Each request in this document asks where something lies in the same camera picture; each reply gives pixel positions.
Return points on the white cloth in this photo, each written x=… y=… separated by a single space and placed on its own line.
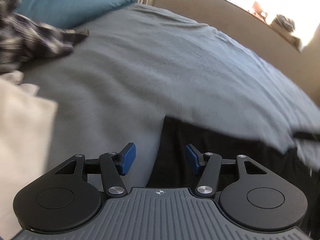
x=25 y=130

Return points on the grey-blue blanket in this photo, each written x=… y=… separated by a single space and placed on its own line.
x=150 y=67

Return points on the black t-shirt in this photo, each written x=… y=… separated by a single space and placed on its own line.
x=237 y=155

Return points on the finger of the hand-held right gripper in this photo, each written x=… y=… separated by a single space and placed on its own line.
x=308 y=136

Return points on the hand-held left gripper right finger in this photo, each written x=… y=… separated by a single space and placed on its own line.
x=193 y=158

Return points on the blue pillow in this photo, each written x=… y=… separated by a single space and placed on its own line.
x=75 y=0

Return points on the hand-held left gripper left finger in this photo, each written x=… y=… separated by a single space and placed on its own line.
x=128 y=158

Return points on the black white plaid shirt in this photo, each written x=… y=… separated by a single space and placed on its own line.
x=30 y=40

